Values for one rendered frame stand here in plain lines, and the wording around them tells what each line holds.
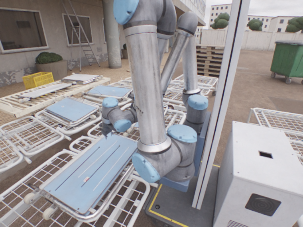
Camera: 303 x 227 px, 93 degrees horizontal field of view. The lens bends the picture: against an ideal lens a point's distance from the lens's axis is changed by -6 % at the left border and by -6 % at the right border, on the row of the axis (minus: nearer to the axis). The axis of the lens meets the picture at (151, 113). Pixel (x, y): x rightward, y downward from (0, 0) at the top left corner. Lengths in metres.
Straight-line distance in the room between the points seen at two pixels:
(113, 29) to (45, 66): 3.18
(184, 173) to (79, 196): 0.65
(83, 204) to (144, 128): 0.65
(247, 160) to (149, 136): 0.56
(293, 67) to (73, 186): 6.84
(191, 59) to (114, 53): 6.59
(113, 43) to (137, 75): 7.11
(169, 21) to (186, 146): 0.53
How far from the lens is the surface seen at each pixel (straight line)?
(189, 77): 1.26
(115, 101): 0.92
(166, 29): 0.66
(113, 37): 7.63
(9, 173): 2.50
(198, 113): 1.17
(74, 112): 2.12
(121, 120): 0.84
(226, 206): 1.02
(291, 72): 6.99
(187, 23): 1.08
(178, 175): 0.86
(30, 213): 1.94
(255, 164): 0.95
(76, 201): 1.09
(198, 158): 0.95
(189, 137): 0.73
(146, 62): 0.53
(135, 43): 0.54
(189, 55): 1.23
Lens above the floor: 1.41
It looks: 27 degrees down
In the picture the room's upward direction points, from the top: straight up
